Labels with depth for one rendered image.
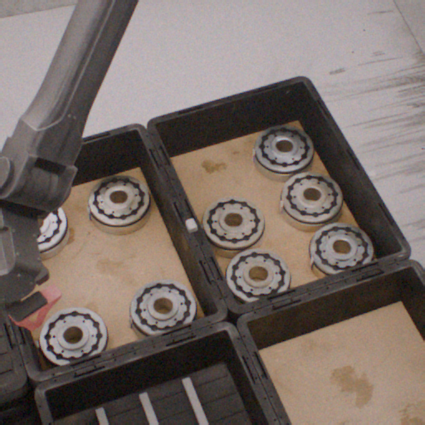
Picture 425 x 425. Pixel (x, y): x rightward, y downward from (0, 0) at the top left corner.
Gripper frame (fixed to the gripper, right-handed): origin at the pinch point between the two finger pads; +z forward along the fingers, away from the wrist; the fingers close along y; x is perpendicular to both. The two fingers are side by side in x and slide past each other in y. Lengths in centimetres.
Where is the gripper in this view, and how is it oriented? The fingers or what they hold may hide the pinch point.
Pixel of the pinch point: (13, 300)
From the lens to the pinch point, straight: 131.6
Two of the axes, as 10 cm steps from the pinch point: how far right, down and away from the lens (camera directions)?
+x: 7.5, -5.1, 4.3
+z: -0.4, 6.1, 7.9
